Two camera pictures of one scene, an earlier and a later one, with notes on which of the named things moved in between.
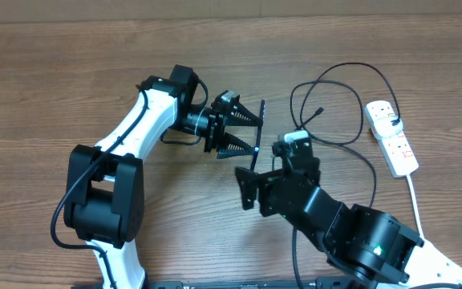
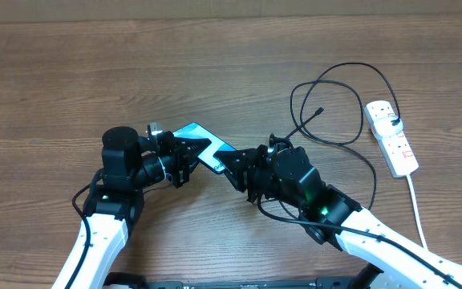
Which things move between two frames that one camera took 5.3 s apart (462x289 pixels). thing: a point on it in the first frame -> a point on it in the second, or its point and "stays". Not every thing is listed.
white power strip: (396, 150) stays
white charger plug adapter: (382, 126) stays
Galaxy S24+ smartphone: (257, 145) -> (216, 146)
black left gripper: (217, 120) -> (184, 156)
